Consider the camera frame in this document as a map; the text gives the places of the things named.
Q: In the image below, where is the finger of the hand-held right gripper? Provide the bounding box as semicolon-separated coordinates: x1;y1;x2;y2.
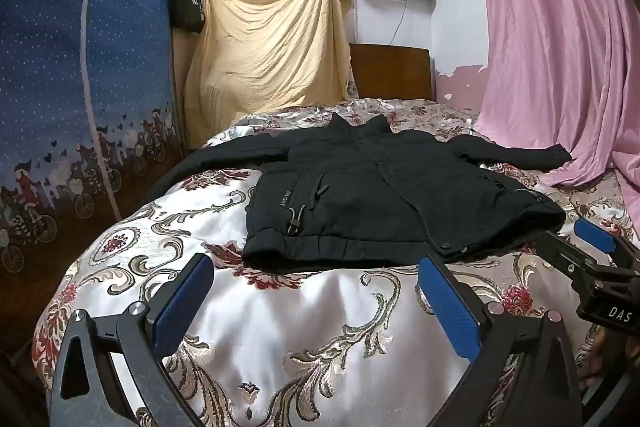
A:
574;218;640;269
537;231;608;280

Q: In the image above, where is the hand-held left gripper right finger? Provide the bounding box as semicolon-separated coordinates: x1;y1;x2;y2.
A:
417;254;584;427

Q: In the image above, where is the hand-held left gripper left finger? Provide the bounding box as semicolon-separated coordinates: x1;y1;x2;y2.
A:
47;252;216;427

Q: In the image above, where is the black padded jacket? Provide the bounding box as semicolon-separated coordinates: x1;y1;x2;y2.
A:
135;113;574;266

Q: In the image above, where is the floral satin bedspread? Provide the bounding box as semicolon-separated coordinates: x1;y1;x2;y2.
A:
30;99;640;427

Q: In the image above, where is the pink curtain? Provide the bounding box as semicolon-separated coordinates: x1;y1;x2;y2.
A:
462;0;640;228

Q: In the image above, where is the wooden headboard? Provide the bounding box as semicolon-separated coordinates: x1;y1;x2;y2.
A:
348;43;433;102

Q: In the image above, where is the yellow hanging sheet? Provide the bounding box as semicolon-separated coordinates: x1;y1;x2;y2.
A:
184;0;354;150

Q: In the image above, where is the blue printed fabric wardrobe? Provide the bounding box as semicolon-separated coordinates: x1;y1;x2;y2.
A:
0;0;187;308

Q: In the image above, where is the black tote bag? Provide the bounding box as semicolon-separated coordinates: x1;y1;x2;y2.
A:
167;0;206;34

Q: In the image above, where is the thin wall cable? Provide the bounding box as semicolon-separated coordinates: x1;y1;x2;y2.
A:
389;0;409;46

